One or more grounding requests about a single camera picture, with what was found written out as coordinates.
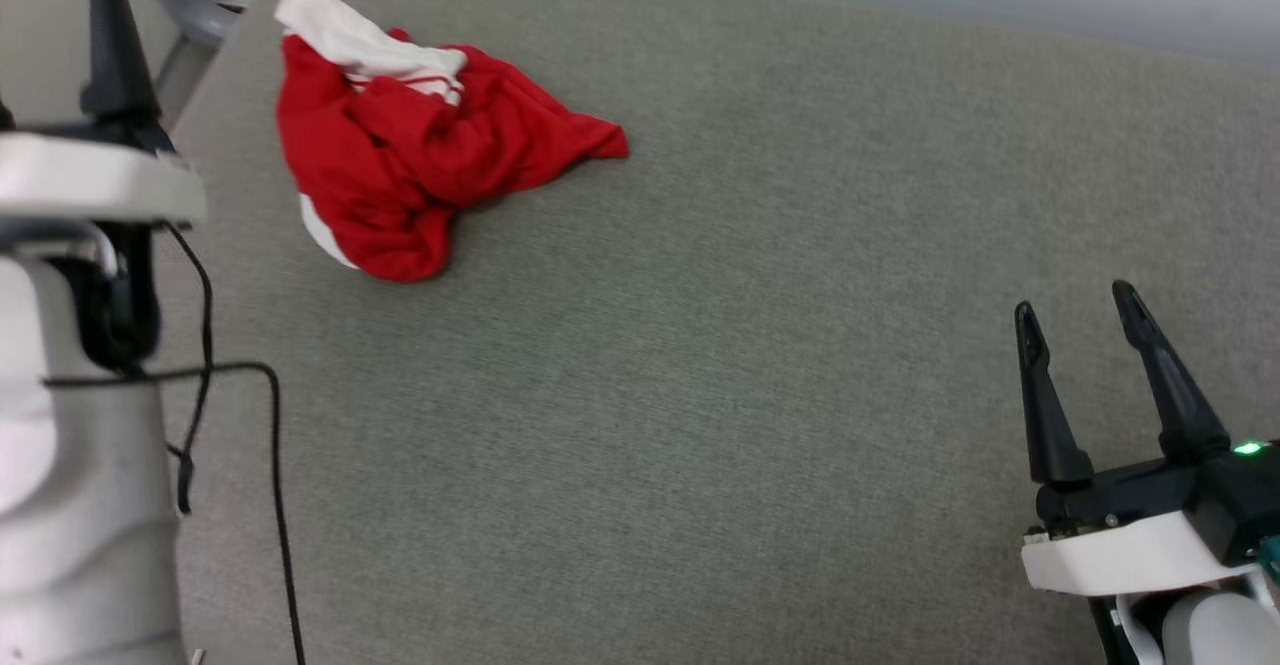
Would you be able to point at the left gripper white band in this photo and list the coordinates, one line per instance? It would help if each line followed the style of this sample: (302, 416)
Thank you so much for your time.
(90, 180)

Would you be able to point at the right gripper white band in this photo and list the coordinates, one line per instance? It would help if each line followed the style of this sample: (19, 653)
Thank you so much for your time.
(1130, 545)

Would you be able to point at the red and white jersey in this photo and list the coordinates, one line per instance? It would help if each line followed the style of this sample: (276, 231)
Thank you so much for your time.
(400, 175)

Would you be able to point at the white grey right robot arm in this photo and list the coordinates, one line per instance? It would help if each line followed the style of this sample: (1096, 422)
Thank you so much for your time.
(1210, 630)

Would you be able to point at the grey metal frame bar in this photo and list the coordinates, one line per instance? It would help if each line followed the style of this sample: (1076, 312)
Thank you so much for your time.
(185, 15)

